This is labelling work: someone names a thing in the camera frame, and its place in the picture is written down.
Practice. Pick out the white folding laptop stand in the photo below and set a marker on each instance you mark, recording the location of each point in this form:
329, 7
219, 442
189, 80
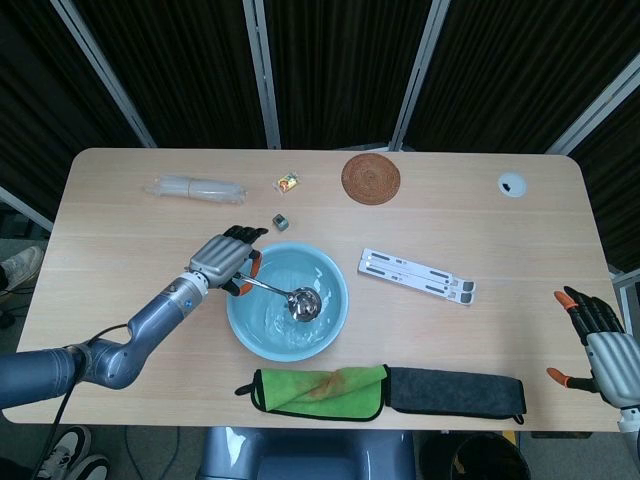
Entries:
415, 275

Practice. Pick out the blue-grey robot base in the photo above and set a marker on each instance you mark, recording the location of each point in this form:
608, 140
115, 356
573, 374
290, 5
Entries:
305, 455

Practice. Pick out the small grey-green cube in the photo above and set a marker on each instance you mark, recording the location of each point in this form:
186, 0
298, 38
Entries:
280, 222

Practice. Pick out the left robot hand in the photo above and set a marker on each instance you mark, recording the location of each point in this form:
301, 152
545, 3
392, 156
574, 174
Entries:
220, 257

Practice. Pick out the small yellow candy packet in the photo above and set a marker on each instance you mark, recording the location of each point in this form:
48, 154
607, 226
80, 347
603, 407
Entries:
286, 181

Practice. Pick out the dark grey microfibre cloth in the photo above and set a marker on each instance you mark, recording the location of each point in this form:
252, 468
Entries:
455, 395

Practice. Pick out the white shoe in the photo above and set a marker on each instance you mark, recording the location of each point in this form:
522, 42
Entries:
22, 265

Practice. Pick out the light blue bowl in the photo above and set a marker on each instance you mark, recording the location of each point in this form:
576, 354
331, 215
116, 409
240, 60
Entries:
280, 335

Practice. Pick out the green microfibre cloth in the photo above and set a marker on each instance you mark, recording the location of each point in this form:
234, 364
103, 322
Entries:
320, 395

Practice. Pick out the grey partition frame post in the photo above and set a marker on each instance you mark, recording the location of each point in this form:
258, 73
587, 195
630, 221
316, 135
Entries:
102, 75
25, 210
417, 85
595, 110
265, 85

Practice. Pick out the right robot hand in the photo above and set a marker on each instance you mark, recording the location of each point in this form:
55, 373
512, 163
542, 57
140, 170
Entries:
615, 360

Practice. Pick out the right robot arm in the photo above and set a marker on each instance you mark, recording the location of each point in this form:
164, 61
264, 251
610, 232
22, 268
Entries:
631, 430

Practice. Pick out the black and white sneaker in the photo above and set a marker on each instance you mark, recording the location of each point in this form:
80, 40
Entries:
90, 470
70, 447

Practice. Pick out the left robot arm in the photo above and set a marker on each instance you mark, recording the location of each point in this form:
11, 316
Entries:
150, 320

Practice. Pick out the clear bag of straws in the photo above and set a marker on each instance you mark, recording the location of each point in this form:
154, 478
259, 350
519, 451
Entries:
200, 190

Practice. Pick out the black trash bin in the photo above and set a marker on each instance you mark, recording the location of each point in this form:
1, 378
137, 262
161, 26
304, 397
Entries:
475, 460

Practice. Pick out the round woven rattan coaster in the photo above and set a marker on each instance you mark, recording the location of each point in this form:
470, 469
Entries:
371, 179

